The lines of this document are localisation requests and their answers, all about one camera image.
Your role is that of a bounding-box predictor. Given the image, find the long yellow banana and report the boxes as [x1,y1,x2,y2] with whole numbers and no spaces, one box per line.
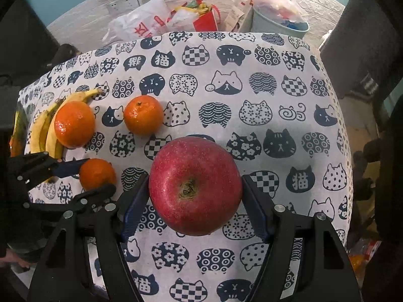
[45,89,106,161]

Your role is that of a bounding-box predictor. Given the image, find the pink plastic bag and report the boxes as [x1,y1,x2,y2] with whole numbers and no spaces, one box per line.
[252,0,307,22]

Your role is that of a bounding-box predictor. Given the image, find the short curved yellow banana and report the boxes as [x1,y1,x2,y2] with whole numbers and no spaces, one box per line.
[29,99,66,155]

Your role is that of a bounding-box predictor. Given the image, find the red apple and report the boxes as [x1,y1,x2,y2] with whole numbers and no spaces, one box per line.
[149,137,244,237]

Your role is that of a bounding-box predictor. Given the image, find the white plastic bag red print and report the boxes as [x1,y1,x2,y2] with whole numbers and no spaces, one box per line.
[102,0,172,43]

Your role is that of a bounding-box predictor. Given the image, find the brown paper bag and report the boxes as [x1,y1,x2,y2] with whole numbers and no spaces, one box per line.
[223,0,255,33]

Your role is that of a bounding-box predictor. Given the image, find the cat print tablecloth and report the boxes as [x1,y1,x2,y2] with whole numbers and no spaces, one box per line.
[17,31,353,302]

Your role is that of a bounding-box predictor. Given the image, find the orange snack packet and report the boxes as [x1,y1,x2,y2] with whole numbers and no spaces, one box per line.
[346,239,381,271]

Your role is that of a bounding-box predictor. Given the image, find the light blue bin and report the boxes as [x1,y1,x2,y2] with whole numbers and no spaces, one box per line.
[250,5,311,40]

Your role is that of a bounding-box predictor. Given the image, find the black hanging cloth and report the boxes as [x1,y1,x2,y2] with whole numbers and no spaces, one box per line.
[0,0,60,79]

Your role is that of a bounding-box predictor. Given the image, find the large orange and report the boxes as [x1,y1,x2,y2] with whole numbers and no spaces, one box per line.
[54,101,96,149]

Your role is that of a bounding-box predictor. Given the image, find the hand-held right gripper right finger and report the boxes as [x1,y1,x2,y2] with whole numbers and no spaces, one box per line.
[241,174,361,302]

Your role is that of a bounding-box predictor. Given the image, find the crumpled white plastic bag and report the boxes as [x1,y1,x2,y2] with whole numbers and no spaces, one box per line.
[167,8,196,30]

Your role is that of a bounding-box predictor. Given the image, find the colourful packet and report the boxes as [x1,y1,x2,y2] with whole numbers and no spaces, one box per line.
[175,0,216,15]

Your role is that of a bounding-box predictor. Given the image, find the medium orange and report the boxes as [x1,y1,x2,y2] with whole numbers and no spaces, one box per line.
[123,95,165,136]

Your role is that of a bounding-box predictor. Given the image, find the red and white carton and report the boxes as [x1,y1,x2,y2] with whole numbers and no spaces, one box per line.
[165,5,222,33]

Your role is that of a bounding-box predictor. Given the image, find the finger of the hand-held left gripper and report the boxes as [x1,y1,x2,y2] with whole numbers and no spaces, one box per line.
[8,152,89,192]
[23,183,118,214]

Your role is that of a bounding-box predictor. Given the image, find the black speaker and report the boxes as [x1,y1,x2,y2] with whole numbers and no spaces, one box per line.
[50,43,82,66]

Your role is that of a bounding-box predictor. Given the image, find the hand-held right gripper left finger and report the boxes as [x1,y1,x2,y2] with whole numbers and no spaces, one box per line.
[28,172,150,302]

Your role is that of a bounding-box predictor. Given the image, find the small orange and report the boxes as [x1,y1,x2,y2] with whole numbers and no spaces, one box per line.
[79,159,118,192]

